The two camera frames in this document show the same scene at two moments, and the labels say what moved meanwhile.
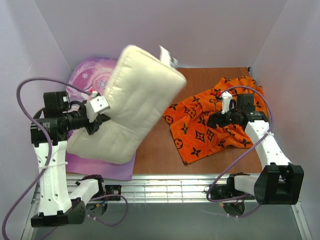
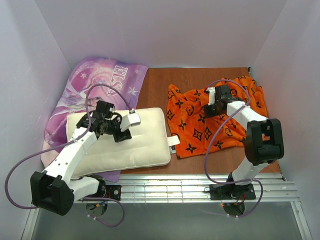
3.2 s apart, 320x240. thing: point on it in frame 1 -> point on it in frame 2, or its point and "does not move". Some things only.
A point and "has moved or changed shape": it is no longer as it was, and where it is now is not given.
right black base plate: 220,191 does not move
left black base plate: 111,189 does not move
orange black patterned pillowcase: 188,121 has moved or changed shape
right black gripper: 215,120 -> 208,111
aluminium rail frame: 156,189 does not move
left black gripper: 95,123 -> 122,136
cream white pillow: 141,88 -> 149,145
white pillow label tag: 164,55 -> 173,141
